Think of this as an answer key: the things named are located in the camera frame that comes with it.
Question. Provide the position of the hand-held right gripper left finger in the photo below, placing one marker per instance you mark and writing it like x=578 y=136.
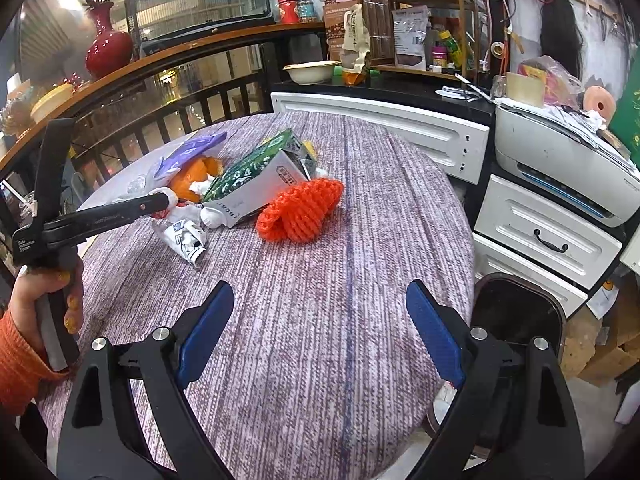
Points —
x=207 y=330

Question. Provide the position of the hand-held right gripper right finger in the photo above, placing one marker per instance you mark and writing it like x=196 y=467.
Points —
x=432 y=330

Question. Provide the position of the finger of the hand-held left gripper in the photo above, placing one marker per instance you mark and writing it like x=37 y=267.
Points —
x=115 y=216
x=55 y=170

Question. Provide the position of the white paper scrap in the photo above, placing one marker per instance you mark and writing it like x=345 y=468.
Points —
x=167 y=205

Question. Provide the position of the crushed white and blue wrapper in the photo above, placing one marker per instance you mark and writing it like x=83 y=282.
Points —
x=182 y=235

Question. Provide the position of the dark brown trash bin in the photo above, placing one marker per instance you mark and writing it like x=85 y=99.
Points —
x=520 y=310

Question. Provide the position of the purple plastic packet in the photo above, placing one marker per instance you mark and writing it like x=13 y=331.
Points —
x=192 y=150

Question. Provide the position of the green and white carton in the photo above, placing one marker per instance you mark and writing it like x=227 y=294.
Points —
x=260 y=175

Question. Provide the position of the orange foam fruit net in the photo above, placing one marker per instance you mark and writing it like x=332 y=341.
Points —
x=300 y=210

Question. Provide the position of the person's left hand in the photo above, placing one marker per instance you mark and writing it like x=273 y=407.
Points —
x=25 y=295

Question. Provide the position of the clear plastic wrap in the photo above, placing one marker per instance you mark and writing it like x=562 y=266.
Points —
x=138 y=185

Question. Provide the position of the round yellow lidded container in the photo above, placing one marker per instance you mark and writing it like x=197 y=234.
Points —
x=52 y=102

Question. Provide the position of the orange peel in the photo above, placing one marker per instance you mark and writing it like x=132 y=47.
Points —
x=190 y=175

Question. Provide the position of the crumpled white tissue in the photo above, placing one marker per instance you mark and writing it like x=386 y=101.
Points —
x=201 y=187

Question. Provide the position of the red ceramic vase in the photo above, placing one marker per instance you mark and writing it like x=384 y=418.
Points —
x=107 y=50

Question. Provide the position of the wooden topped black railing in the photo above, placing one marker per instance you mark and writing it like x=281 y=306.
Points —
x=165 y=55

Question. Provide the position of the cardboard boxes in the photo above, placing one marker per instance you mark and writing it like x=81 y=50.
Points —
x=610 y=340

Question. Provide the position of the white printer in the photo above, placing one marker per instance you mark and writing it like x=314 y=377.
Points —
x=555 y=160

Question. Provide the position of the white drawer cabinet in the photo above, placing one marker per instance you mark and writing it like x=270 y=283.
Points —
x=380 y=122

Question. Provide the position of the white dish with pen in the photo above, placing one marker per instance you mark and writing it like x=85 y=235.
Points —
x=457 y=93

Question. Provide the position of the white bowl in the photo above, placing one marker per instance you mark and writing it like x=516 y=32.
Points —
x=310 y=74

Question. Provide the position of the pile of papers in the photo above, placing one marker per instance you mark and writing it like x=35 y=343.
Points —
x=585 y=122

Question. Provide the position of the orange snack packet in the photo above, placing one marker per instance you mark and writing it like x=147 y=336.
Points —
x=355 y=78

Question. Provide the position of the red tin can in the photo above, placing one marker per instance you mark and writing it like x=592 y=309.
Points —
x=287 y=8

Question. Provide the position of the small pink jar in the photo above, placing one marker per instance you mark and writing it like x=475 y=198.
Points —
x=439 y=58

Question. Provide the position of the dark lidded jar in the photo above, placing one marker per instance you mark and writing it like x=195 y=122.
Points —
x=305 y=9

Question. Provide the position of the green and yellow bottle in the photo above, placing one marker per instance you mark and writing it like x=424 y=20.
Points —
x=451 y=49

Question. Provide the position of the clear bag of coloured packets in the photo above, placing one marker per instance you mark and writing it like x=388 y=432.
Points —
x=557 y=77

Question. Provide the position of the pink foam roll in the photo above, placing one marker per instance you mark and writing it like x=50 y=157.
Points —
x=599 y=102

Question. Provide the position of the green box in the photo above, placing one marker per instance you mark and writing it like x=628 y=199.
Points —
x=627 y=125

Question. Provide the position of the brown printed box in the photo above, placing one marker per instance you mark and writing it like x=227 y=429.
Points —
x=335 y=30

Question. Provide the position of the small tape roll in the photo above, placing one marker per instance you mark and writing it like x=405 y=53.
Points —
x=497 y=49

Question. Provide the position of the silver and brown pouch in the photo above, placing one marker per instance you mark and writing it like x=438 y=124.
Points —
x=411 y=37

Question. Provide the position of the beige paper bag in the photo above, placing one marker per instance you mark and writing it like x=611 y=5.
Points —
x=355 y=35

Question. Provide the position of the dark brown slatted box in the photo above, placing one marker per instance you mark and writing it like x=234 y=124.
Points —
x=377 y=32

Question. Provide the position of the black hair piece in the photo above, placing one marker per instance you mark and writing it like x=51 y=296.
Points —
x=560 y=30

